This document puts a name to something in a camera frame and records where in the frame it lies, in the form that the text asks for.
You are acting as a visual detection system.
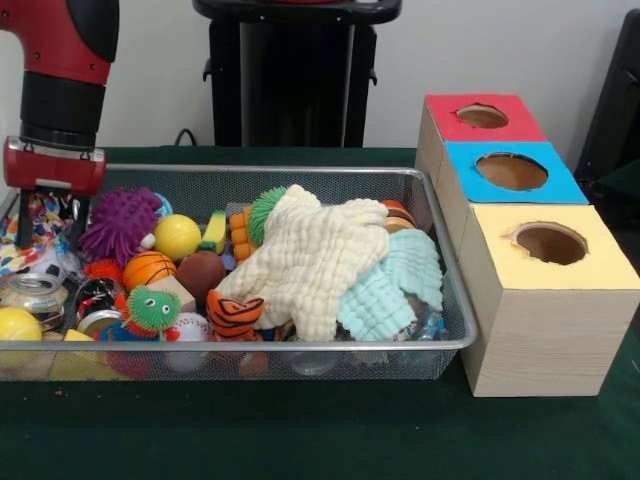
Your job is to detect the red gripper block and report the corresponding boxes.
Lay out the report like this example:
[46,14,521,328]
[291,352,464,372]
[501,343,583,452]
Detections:
[3,143,107,250]

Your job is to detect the confetti print cloth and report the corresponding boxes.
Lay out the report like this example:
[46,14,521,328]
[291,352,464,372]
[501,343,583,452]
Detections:
[0,192,84,277]

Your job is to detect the wooden box with three holes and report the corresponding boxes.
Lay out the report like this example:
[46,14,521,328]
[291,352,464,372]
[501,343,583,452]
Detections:
[415,93,640,399]

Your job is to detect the purple spiky ball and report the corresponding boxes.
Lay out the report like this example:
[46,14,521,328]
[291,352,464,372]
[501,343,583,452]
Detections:
[78,187,165,269]

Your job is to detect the orange toy basketball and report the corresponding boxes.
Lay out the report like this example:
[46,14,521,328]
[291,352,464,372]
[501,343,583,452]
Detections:
[122,250,179,294]

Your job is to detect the yellow tennis ball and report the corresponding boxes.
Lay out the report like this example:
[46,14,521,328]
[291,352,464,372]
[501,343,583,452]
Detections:
[0,307,45,342]

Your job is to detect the smooth yellow ball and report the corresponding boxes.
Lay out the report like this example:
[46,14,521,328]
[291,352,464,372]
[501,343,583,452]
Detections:
[153,213,203,262]

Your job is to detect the green spiky monster toy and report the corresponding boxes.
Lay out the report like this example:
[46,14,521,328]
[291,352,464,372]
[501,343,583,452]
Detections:
[94,284,182,342]

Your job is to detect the brown ball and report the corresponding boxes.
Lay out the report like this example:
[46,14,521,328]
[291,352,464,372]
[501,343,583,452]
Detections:
[176,250,227,307]

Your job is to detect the orange tiger striped toy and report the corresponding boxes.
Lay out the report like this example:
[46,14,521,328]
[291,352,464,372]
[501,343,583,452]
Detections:
[206,288,266,342]

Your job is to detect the cream muslin cloth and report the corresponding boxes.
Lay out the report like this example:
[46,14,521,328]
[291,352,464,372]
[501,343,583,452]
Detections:
[217,183,391,342]

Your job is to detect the dark green table cloth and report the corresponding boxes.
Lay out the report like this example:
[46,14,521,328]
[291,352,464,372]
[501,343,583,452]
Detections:
[0,145,640,480]
[597,158,640,204]

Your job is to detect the light blue muslin cloth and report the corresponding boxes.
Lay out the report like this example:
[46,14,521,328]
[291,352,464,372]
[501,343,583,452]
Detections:
[335,228,445,342]

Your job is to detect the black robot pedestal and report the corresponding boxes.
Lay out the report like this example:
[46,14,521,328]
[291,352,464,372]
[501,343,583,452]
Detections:
[192,0,404,149]

